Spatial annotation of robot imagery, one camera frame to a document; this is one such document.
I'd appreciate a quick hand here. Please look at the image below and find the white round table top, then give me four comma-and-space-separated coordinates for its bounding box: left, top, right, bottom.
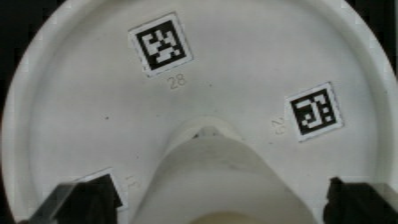
2, 0, 398, 224

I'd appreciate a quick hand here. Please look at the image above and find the white cylindrical table leg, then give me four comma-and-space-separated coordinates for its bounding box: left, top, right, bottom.
132, 126, 317, 224

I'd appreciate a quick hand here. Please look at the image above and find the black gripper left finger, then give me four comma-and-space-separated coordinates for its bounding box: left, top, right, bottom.
29, 174, 123, 224

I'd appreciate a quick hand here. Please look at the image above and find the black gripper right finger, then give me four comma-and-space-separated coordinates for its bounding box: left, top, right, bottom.
326, 177, 398, 224

